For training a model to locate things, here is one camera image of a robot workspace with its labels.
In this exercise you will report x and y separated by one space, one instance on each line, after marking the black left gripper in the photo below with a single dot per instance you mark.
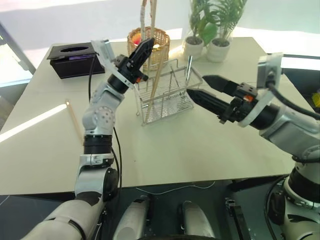
130 72

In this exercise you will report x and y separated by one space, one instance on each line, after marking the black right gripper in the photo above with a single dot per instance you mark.
240 107

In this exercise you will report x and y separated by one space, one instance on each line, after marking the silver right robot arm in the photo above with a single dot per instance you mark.
290 127

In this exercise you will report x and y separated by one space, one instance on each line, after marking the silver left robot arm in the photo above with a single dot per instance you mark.
100 117

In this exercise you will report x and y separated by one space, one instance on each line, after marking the woven wicker basket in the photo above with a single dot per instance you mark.
161 41

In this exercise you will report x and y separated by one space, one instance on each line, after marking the metal spoon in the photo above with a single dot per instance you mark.
188 68

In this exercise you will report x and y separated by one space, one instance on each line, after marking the orange pink toy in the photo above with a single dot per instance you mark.
136 38

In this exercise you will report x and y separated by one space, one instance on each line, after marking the wooden chopstick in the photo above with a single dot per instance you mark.
74 120
155 83

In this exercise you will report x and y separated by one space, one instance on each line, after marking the tall plant in white pot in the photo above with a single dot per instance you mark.
220 50

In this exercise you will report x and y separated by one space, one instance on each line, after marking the small plant in white pot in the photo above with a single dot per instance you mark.
193 46

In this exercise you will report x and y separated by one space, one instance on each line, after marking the black rectangular box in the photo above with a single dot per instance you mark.
75 66

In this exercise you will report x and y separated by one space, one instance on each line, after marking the yellow green object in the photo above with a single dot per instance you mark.
316 99

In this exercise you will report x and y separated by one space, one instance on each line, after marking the grey robot leg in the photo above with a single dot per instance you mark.
196 220
132 220

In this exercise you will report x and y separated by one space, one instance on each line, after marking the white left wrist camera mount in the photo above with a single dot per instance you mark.
105 51

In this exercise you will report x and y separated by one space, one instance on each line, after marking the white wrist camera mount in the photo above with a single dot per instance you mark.
262 96
105 51

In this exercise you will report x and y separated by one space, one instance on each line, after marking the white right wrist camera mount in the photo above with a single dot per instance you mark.
262 96

